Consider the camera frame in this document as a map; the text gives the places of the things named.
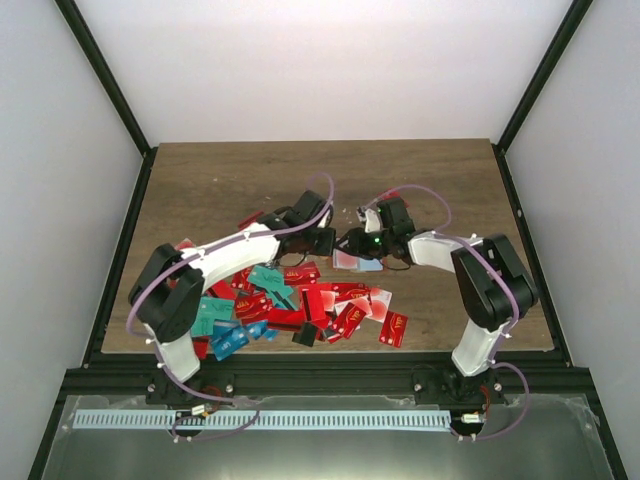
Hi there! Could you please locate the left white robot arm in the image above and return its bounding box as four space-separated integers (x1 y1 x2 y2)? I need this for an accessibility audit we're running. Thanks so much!
126 190 335 404

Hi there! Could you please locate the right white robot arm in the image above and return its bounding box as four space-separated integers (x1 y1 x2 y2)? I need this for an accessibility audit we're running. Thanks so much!
336 198 538 403

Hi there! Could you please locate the red gold card upper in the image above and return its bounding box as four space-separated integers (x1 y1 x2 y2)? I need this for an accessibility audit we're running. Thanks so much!
283 261 321 286

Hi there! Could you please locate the teal VIP card centre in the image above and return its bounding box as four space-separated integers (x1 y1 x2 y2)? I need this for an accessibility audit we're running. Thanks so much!
248 265 296 310

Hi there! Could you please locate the white red circle card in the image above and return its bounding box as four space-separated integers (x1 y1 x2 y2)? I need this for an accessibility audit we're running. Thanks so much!
367 287 392 322

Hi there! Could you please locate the red VIP card right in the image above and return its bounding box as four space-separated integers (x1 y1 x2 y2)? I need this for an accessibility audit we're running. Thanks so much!
378 311 409 348

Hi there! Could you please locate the red gold VIP card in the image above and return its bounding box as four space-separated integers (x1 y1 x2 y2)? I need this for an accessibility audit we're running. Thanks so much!
234 292 273 323

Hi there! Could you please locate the teal card left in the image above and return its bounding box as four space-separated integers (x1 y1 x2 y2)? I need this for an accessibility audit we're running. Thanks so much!
191 296 235 337

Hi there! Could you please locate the blue card front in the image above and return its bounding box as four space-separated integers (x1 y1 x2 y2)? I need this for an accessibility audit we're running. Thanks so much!
210 321 267 361

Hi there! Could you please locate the light blue slotted strip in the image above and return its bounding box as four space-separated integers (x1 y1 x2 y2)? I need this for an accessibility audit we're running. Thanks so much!
72 409 451 432

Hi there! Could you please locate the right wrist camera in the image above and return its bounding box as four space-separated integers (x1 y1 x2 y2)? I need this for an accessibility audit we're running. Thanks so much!
357 206 382 233

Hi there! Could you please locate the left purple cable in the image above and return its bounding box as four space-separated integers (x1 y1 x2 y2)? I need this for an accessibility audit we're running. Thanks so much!
124 172 336 444

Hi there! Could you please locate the purple cable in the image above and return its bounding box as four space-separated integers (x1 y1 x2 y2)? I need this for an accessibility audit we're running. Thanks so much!
359 184 532 444
124 172 336 444

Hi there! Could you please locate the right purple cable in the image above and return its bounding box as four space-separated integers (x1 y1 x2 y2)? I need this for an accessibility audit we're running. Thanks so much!
359 184 532 444

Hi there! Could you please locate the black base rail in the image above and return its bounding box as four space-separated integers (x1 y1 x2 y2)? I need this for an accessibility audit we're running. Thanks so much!
60 351 595 406

